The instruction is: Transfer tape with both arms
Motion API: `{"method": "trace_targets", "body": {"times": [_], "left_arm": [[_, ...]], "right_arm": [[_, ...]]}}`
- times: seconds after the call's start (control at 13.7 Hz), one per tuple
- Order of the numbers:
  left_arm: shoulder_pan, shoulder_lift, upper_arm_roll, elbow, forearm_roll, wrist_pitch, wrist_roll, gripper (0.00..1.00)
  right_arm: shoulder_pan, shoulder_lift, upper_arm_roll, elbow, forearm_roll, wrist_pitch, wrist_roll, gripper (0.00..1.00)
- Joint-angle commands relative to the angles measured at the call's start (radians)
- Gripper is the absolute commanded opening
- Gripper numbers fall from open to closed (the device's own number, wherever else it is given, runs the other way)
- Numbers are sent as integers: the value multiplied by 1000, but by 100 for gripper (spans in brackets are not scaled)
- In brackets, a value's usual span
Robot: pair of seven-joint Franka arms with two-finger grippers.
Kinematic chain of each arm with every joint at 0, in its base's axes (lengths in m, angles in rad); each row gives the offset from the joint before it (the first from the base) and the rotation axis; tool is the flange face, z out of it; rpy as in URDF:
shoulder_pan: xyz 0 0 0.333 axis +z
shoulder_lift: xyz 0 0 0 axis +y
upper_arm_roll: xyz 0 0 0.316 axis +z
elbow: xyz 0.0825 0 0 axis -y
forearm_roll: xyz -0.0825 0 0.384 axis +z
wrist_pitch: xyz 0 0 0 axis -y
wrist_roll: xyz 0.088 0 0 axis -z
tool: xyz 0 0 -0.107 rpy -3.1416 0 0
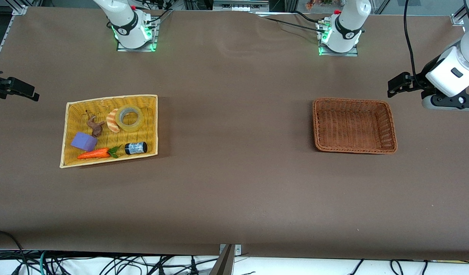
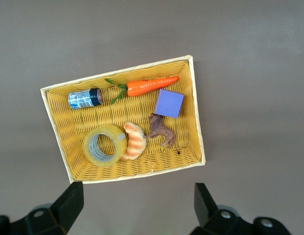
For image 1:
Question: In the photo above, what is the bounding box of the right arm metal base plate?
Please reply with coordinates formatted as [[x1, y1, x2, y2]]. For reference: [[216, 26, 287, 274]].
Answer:
[[116, 17, 159, 52]]

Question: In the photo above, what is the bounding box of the brown toy root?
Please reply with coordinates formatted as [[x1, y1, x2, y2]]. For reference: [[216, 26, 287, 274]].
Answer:
[[86, 111, 106, 138]]

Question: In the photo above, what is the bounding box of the orange background object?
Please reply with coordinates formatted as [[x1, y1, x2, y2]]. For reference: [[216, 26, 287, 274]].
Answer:
[[305, 0, 334, 10]]

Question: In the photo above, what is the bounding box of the dark metal post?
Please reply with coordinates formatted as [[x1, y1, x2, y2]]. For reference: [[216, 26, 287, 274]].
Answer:
[[209, 244, 236, 275]]

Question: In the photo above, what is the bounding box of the grey metal box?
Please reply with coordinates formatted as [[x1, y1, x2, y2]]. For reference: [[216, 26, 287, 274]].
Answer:
[[213, 0, 270, 12]]

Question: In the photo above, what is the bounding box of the purple foam block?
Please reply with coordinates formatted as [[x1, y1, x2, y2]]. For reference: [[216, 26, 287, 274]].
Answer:
[[70, 132, 99, 152]]

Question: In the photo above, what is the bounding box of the yellow clear tape roll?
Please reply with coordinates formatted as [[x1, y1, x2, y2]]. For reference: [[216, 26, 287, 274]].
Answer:
[[115, 105, 144, 133]]

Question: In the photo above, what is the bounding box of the yellow wicker tray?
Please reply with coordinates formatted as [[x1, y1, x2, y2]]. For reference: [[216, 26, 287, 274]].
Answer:
[[60, 94, 159, 169]]

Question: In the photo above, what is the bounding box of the small metal edge bracket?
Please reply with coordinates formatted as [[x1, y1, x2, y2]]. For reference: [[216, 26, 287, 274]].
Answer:
[[219, 244, 242, 256]]

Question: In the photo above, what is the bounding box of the black table cable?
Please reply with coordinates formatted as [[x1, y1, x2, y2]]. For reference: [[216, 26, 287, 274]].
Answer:
[[262, 16, 322, 30], [292, 11, 326, 23]]

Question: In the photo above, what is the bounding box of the orange toy carrot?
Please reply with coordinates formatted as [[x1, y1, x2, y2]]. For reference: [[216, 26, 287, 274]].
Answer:
[[77, 146, 122, 160]]

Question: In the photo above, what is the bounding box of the black right base cable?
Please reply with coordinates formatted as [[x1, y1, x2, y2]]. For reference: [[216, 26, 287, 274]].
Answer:
[[145, 7, 173, 25]]

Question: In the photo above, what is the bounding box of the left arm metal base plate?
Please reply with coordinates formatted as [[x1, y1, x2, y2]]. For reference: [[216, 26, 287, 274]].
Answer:
[[318, 19, 359, 57]]

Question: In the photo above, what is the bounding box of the small black can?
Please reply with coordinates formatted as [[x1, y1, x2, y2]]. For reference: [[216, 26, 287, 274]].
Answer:
[[125, 142, 148, 155]]

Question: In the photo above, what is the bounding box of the toy croissant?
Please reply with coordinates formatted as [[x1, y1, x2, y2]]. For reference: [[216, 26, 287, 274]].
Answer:
[[106, 108, 121, 133]]

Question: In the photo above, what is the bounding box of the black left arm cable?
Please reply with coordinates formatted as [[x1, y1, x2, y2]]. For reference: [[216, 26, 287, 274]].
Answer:
[[403, 0, 430, 90]]

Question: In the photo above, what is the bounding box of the brown wicker basket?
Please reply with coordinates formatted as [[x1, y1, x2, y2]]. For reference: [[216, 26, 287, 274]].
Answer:
[[312, 97, 398, 155]]

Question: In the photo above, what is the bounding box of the thick black floor cable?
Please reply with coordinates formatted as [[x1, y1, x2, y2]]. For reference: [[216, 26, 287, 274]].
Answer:
[[0, 230, 27, 275]]

